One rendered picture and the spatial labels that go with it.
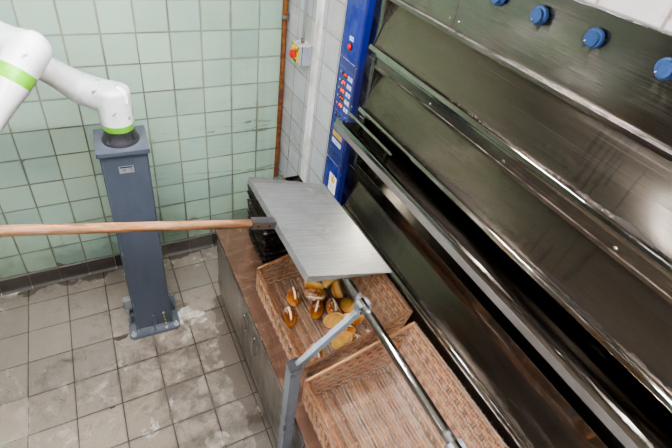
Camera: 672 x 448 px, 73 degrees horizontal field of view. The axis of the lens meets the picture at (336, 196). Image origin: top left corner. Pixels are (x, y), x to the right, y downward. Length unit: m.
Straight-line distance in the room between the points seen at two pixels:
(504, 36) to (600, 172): 0.45
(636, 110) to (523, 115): 0.28
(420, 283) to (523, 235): 0.59
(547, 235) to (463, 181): 0.32
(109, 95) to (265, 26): 0.98
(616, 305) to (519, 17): 0.75
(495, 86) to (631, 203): 0.48
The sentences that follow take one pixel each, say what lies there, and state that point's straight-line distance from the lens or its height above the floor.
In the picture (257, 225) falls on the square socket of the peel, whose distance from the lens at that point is 1.57.
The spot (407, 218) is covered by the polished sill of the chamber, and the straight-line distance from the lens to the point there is 1.83.
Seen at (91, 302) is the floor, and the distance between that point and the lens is 3.12.
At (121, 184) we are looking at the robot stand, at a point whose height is 1.03.
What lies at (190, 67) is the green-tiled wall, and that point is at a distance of 2.59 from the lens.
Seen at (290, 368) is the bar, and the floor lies 0.95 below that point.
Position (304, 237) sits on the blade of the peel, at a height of 1.20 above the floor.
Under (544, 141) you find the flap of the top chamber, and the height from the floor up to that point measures 1.78.
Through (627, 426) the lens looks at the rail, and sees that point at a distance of 1.22.
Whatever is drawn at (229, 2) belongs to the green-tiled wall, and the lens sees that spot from 2.53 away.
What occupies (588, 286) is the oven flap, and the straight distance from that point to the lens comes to 1.31.
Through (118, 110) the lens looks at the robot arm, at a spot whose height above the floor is 1.37.
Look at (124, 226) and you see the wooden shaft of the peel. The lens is 1.45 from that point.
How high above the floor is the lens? 2.31
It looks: 37 degrees down
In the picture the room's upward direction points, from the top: 9 degrees clockwise
